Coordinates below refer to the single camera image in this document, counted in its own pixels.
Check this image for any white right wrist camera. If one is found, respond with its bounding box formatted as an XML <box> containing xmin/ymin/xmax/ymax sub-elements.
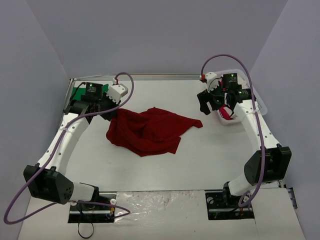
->
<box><xmin>199</xmin><ymin>72</ymin><xmax>223</xmax><ymax>92</ymax></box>

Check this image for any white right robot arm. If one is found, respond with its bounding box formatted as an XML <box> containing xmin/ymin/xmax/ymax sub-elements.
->
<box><xmin>197</xmin><ymin>72</ymin><xmax>292</xmax><ymax>207</ymax></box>

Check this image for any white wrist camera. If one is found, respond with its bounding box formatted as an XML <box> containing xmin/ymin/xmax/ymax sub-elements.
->
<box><xmin>199</xmin><ymin>72</ymin><xmax>223</xmax><ymax>92</ymax></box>
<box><xmin>106</xmin><ymin>84</ymin><xmax>128</xmax><ymax>104</ymax></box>

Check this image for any white foam front board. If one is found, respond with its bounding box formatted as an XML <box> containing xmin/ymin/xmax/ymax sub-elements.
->
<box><xmin>18</xmin><ymin>188</ymin><xmax>304</xmax><ymax>240</ymax></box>

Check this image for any thin black cable loop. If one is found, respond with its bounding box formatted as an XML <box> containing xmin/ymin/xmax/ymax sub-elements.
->
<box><xmin>77</xmin><ymin>219</ymin><xmax>95</xmax><ymax>239</ymax></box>

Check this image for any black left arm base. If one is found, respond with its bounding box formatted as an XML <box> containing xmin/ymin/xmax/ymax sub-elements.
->
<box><xmin>67</xmin><ymin>202</ymin><xmax>115</xmax><ymax>224</ymax></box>

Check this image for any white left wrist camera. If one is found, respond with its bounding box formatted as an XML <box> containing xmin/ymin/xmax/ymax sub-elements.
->
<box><xmin>106</xmin><ymin>84</ymin><xmax>128</xmax><ymax>104</ymax></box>

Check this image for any dark red t shirt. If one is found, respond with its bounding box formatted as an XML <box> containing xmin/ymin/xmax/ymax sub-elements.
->
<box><xmin>106</xmin><ymin>107</ymin><xmax>203</xmax><ymax>157</ymax></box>

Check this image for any white plastic laundry basket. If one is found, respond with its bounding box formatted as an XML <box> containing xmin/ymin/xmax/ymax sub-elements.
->
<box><xmin>214</xmin><ymin>69</ymin><xmax>268</xmax><ymax>126</ymax></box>

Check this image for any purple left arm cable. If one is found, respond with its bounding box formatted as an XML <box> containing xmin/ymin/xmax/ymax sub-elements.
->
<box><xmin>2</xmin><ymin>72</ymin><xmax>135</xmax><ymax>224</ymax></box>

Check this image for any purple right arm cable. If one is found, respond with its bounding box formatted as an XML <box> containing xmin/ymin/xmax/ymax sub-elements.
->
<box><xmin>200</xmin><ymin>54</ymin><xmax>265</xmax><ymax>208</ymax></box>

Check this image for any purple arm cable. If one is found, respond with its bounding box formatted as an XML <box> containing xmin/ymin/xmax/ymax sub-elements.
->
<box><xmin>2</xmin><ymin>72</ymin><xmax>135</xmax><ymax>224</ymax></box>
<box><xmin>200</xmin><ymin>54</ymin><xmax>265</xmax><ymax>208</ymax></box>

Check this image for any pink t shirt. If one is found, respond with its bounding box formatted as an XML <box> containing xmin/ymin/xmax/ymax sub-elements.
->
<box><xmin>218</xmin><ymin>105</ymin><xmax>235</xmax><ymax>121</ymax></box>

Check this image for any folded green t shirt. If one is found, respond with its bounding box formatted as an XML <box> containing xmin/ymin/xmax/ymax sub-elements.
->
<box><xmin>71</xmin><ymin>83</ymin><xmax>111</xmax><ymax>100</ymax></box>

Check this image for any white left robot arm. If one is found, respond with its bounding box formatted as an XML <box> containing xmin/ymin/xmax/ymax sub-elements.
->
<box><xmin>23</xmin><ymin>82</ymin><xmax>128</xmax><ymax>209</ymax></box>

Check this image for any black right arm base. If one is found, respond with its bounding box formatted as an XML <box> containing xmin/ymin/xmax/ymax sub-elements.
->
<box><xmin>205</xmin><ymin>190</ymin><xmax>255</xmax><ymax>221</ymax></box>

